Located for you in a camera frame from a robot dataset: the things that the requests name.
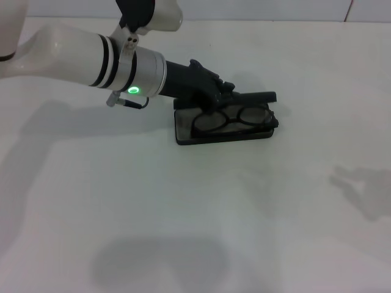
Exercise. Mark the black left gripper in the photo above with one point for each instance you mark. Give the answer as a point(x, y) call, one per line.
point(195, 79)

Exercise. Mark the black glasses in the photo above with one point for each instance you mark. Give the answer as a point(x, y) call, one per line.
point(235, 120)

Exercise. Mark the black glasses case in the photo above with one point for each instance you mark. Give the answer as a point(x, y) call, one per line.
point(214, 138)

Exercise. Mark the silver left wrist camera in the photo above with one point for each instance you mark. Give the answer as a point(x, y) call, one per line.
point(159, 15)

